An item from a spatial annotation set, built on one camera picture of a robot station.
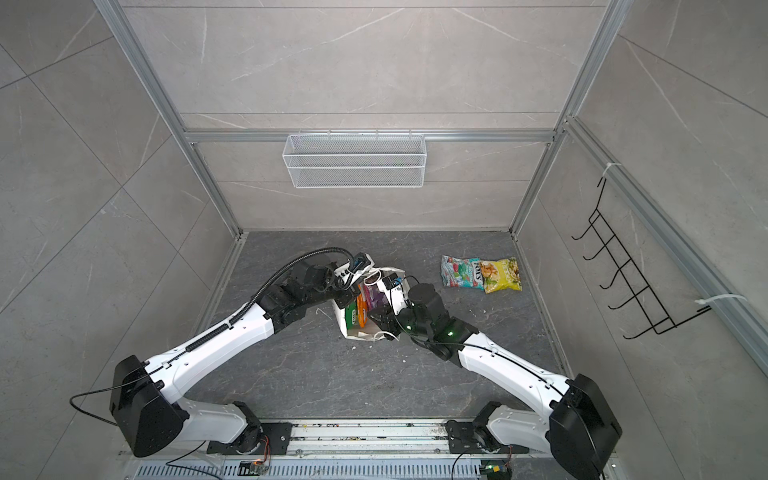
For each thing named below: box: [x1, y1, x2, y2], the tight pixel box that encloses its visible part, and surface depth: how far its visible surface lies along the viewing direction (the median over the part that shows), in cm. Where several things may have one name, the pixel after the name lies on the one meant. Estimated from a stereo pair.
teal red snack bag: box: [440, 255, 485, 290], surface depth 106 cm
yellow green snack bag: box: [479, 257, 522, 294], surface depth 103 cm
